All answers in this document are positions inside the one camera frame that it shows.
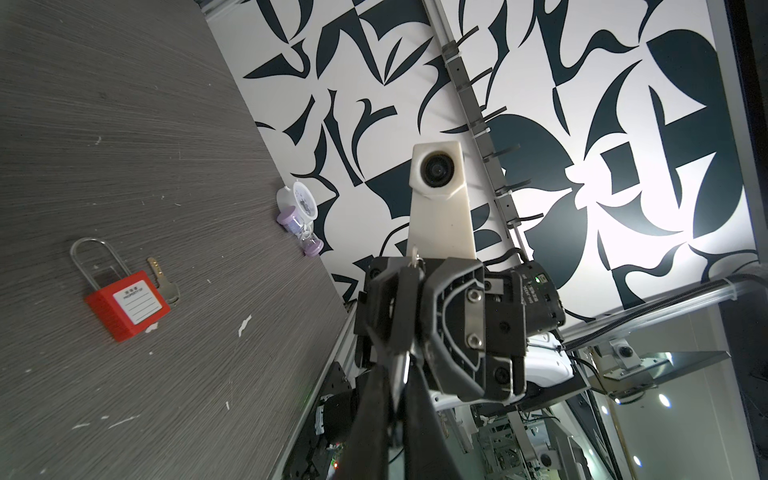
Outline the small black padlock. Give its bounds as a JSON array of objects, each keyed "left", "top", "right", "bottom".
[{"left": 389, "top": 351, "right": 413, "bottom": 413}]

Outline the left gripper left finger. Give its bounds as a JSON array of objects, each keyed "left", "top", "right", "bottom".
[{"left": 334, "top": 365, "right": 392, "bottom": 480}]

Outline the small brass key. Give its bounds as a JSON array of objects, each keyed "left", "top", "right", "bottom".
[{"left": 147, "top": 257, "right": 180, "bottom": 307}]

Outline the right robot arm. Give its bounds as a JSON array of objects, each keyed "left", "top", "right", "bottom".
[{"left": 354, "top": 257, "right": 574, "bottom": 410}]

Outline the red padlock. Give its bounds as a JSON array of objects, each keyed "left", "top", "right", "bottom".
[{"left": 69, "top": 237, "right": 171, "bottom": 342}]

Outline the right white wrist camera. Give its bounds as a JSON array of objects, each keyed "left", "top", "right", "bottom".
[{"left": 406, "top": 141, "right": 476, "bottom": 260}]

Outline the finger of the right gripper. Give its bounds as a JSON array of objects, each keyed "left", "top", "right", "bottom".
[
  {"left": 419, "top": 258, "right": 498, "bottom": 399},
  {"left": 354, "top": 257, "right": 423, "bottom": 369}
]

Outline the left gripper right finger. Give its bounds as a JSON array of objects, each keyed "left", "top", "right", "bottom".
[{"left": 403, "top": 367, "right": 462, "bottom": 480}]

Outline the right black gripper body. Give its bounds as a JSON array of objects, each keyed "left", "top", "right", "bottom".
[{"left": 481, "top": 269, "right": 527, "bottom": 402}]

